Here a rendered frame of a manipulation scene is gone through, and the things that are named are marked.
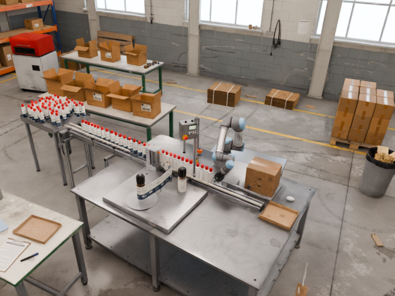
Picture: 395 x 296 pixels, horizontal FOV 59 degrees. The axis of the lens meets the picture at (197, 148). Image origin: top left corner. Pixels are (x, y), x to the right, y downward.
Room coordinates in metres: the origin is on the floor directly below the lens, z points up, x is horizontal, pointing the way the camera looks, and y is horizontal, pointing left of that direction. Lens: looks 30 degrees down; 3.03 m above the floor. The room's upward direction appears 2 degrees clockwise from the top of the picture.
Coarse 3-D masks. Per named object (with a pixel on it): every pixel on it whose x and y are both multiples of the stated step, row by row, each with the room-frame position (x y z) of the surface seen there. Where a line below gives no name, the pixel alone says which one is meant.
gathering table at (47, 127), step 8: (64, 104) 4.73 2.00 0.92; (24, 120) 4.25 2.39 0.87; (48, 120) 4.26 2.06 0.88; (72, 120) 4.28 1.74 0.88; (80, 120) 4.29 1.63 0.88; (40, 128) 4.07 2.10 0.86; (48, 128) 3.96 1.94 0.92; (56, 128) 4.04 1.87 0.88; (56, 136) 3.97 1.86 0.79; (32, 144) 4.30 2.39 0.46; (56, 144) 3.96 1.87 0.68; (88, 144) 4.41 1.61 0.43; (32, 152) 4.29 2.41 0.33; (64, 176) 3.97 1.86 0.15; (64, 184) 3.97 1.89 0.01
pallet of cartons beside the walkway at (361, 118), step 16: (352, 80) 6.33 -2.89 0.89; (352, 96) 5.52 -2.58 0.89; (368, 96) 5.54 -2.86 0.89; (384, 96) 5.55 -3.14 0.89; (336, 112) 5.97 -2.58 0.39; (352, 112) 5.37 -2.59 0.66; (368, 112) 5.28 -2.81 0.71; (384, 112) 5.19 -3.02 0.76; (336, 128) 5.44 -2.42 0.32; (352, 128) 5.35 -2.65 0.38; (368, 128) 5.26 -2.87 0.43; (384, 128) 5.15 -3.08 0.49; (352, 144) 5.28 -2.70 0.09; (368, 144) 5.20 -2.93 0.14
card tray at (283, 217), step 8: (272, 208) 2.61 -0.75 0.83; (280, 208) 2.61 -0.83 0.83; (288, 208) 2.59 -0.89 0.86; (264, 216) 2.50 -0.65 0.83; (272, 216) 2.50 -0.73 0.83; (280, 216) 2.50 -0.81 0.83; (288, 216) 2.51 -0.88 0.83; (296, 216) 2.47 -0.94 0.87; (280, 224) 2.36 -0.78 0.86; (288, 224) 2.39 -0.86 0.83
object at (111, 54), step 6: (102, 42) 7.59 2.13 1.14; (114, 42) 7.66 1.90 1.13; (102, 48) 7.38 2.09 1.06; (108, 48) 7.70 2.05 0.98; (114, 48) 7.38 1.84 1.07; (102, 54) 7.44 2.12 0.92; (108, 54) 7.36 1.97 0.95; (114, 54) 7.37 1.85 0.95; (108, 60) 7.37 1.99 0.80; (114, 60) 7.36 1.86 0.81
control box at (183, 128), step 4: (180, 120) 3.17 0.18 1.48; (184, 120) 3.18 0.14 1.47; (188, 120) 3.18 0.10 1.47; (180, 124) 3.12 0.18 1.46; (184, 124) 3.10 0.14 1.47; (188, 124) 3.11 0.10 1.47; (192, 124) 3.13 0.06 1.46; (196, 124) 3.15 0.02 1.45; (180, 128) 3.12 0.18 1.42; (184, 128) 3.09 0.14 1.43; (188, 128) 3.11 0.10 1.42; (196, 128) 3.15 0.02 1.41; (180, 132) 3.12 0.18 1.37; (184, 132) 3.09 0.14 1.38; (196, 132) 3.15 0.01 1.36; (180, 136) 3.12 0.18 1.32; (184, 136) 3.09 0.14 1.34; (188, 136) 3.11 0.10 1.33; (192, 136) 3.13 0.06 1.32; (196, 136) 3.15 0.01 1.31
